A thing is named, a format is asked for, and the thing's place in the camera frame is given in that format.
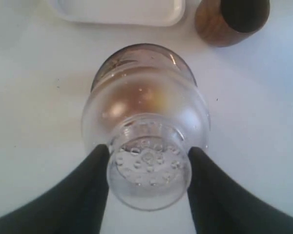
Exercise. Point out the clear plastic shaker lid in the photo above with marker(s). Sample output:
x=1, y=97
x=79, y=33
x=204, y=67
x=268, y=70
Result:
x=148, y=168

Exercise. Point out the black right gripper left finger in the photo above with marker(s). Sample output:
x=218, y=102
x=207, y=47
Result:
x=76, y=205

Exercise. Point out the clear plastic shaker body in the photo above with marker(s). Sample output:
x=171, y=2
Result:
x=143, y=54

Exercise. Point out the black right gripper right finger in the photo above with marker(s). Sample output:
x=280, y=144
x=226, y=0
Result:
x=219, y=205

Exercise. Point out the brown wooden cup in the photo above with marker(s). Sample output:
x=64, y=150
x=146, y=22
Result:
x=223, y=23

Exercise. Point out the white rectangular tray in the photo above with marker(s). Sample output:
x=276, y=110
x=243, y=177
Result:
x=159, y=13

